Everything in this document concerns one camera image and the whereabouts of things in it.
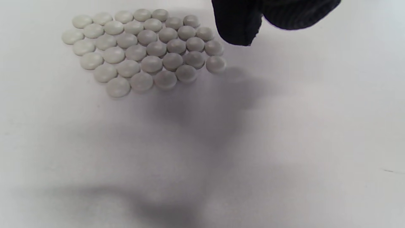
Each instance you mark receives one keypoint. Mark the person's left hand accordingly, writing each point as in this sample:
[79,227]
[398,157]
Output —
[237,22]

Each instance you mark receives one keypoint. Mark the cluster of white go stones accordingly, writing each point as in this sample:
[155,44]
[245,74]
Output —
[142,50]

